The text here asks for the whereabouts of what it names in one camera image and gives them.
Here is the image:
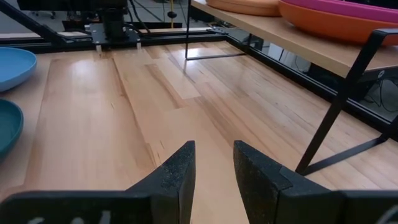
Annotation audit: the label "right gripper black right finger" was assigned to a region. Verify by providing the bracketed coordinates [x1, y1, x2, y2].
[233, 140, 398, 224]

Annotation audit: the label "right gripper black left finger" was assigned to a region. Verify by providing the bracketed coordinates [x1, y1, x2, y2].
[0, 140, 197, 224]

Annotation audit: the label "dark teal plate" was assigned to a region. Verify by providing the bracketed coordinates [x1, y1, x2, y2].
[0, 98, 24, 161]

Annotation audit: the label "dark orange plate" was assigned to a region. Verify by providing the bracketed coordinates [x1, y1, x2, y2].
[278, 0, 398, 47]

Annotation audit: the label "peach plate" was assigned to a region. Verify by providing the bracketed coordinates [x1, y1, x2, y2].
[205, 0, 282, 17]

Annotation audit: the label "light blue plate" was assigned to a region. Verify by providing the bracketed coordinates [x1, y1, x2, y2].
[0, 46, 37, 93]

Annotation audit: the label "pink plate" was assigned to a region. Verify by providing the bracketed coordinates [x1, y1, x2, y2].
[281, 0, 398, 24]

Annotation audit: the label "wooden shelf with black legs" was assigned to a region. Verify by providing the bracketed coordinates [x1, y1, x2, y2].
[185, 0, 398, 177]

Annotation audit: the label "yellow pole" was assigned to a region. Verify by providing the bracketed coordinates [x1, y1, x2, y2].
[167, 0, 177, 29]

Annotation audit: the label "black cables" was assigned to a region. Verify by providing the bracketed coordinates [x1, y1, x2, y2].
[362, 77, 398, 113]

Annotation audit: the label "black rig frame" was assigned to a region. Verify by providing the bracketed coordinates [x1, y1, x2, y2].
[0, 0, 398, 141]

